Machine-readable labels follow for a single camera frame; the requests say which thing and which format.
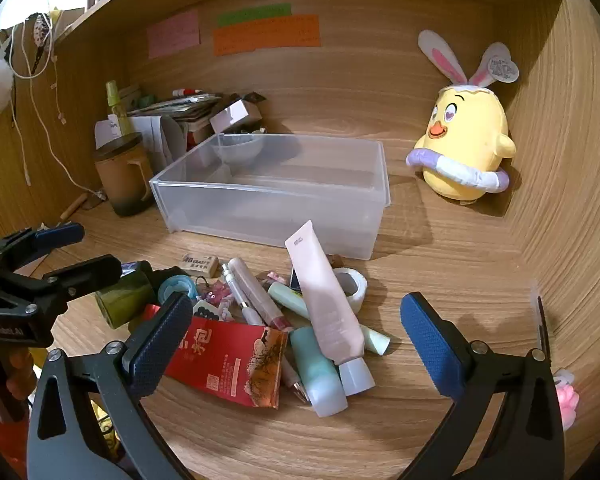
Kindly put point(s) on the white pen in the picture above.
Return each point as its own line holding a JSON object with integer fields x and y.
{"x": 240, "y": 295}

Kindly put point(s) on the spotted hair clip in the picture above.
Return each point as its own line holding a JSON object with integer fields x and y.
{"x": 40, "y": 35}

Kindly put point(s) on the yellow green spray bottle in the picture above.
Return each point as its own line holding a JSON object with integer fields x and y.
{"x": 115, "y": 110}

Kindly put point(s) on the pink pen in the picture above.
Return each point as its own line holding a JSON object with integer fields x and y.
{"x": 295, "y": 385}

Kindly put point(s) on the beige eraser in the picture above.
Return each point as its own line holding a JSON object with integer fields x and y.
{"x": 200, "y": 263}

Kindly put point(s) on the stack of books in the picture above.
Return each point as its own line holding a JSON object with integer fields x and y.
{"x": 180, "y": 107}

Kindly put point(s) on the pink sticky note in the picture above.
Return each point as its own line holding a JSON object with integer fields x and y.
{"x": 174, "y": 34}

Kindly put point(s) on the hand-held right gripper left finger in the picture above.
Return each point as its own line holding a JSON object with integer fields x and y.
{"x": 160, "y": 342}

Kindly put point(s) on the mint green bottle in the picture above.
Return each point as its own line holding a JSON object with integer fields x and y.
{"x": 316, "y": 377}

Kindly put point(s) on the orange sticky note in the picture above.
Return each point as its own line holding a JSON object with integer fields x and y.
{"x": 265, "y": 35}

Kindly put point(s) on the teal tape roll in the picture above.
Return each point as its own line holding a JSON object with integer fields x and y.
{"x": 172, "y": 287}

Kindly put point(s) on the pink cosmetic tube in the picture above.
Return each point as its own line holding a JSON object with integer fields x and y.
{"x": 325, "y": 305}

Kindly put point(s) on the light green tube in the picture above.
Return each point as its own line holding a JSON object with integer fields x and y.
{"x": 286, "y": 297}

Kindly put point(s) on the green sticky note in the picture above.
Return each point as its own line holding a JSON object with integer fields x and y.
{"x": 252, "y": 14}

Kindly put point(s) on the clear plastic storage bin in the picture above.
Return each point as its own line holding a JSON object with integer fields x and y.
{"x": 280, "y": 205}

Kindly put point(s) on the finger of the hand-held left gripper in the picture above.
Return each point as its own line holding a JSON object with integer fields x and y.
{"x": 87, "y": 270}
{"x": 57, "y": 236}

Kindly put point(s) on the red box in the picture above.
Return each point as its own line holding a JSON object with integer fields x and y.
{"x": 197, "y": 140}

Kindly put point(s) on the pink bow hair clip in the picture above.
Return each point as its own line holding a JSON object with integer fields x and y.
{"x": 275, "y": 277}

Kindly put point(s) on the olive green jar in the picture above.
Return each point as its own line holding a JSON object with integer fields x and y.
{"x": 125, "y": 299}

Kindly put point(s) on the yellow chick plush toy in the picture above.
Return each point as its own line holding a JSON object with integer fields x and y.
{"x": 460, "y": 140}

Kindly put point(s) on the white bowl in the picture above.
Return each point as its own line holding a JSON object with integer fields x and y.
{"x": 237, "y": 150}

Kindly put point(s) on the white tape roll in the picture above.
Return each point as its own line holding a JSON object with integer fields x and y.
{"x": 360, "y": 290}

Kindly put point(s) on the small white open box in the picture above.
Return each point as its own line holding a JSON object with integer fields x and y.
{"x": 235, "y": 112}

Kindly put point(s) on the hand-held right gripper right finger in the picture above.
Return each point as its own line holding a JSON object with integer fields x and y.
{"x": 430, "y": 345}

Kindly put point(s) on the brown mug with lid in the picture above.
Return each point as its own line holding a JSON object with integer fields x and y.
{"x": 122, "y": 180}

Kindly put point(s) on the red white marker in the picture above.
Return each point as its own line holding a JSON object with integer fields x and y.
{"x": 186, "y": 92}

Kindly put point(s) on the person's left hand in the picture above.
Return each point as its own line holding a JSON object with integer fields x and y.
{"x": 20, "y": 372}

